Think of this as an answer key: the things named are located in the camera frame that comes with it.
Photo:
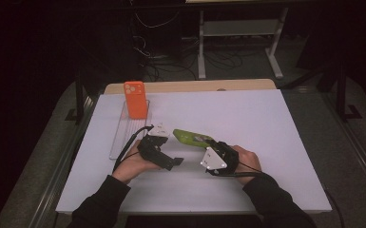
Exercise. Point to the person's left hand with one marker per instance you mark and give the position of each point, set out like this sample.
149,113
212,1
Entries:
133,166

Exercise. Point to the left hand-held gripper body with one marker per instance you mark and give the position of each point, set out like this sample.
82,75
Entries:
153,144

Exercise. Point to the person's right hand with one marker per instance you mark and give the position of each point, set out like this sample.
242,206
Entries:
248,160

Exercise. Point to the black metal stand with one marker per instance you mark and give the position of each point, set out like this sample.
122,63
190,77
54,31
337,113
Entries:
342,91
79,95

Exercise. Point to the clear plastic tray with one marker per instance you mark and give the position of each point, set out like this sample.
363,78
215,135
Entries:
126,133

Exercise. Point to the aluminium rail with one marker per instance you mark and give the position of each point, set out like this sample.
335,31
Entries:
63,164
355,152

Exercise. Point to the green cartoon phone case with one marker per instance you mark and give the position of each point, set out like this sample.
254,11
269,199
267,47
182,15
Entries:
188,137

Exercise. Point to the white metal table frame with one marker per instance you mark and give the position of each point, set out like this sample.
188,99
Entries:
240,28

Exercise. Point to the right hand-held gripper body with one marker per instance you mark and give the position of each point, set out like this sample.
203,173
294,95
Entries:
215,160

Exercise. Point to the orange phone case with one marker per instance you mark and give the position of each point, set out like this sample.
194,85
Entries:
135,101

